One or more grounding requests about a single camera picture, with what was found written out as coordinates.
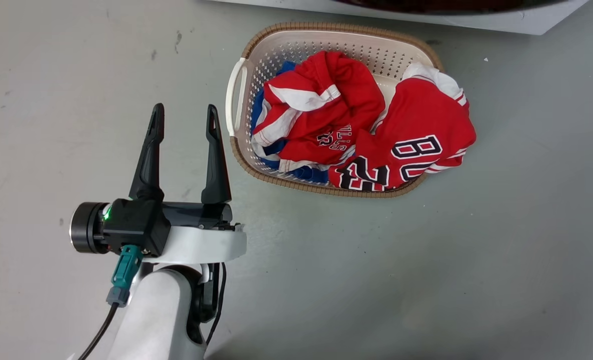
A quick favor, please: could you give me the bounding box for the white washing machine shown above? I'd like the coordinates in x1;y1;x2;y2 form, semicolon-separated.
210;0;592;36

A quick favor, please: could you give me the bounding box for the beige plastic laundry basket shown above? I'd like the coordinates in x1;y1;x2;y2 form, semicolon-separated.
225;21;445;199

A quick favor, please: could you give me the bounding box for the red jersey with number print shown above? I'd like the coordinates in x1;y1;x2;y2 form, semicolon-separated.
327;62;477;193

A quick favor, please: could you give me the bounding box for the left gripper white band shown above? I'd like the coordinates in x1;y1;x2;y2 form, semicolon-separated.
128;103;248;265

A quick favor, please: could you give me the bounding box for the black cable with teal connector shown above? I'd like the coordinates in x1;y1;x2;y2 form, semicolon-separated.
78;244;144;360

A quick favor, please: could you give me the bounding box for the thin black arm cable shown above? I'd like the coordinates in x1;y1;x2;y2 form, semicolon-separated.
204;262;228;348

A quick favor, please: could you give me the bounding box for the red jersey with white stripes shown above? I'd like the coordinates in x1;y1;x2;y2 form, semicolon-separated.
251;50;387;174

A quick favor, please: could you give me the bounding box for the blue garment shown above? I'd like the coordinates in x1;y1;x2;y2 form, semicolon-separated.
250;60;331;184

